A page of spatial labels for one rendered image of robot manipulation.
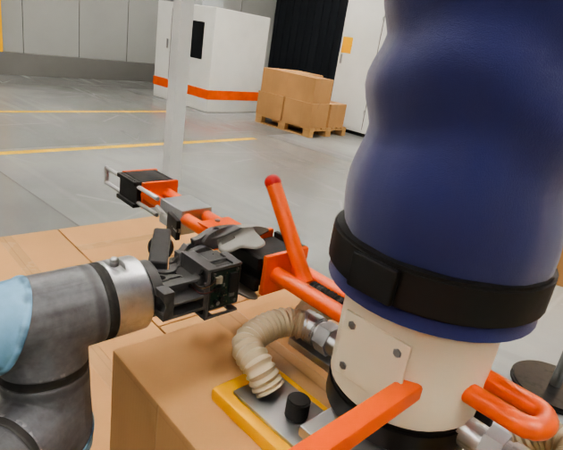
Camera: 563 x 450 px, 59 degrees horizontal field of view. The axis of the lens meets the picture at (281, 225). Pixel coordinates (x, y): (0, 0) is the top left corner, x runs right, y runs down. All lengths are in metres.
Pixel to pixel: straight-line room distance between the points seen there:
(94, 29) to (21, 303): 11.23
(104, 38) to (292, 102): 5.15
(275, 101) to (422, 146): 7.91
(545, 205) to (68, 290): 0.45
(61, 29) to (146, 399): 10.87
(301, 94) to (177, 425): 7.52
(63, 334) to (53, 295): 0.04
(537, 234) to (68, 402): 0.48
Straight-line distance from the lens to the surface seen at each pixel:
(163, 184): 0.95
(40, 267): 1.86
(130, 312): 0.58
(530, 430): 0.54
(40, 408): 0.59
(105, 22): 11.82
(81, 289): 0.56
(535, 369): 2.89
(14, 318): 0.54
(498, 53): 0.41
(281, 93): 8.30
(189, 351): 0.74
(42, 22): 11.23
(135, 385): 0.70
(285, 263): 0.69
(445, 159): 0.42
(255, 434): 0.61
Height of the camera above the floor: 1.38
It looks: 20 degrees down
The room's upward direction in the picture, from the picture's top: 9 degrees clockwise
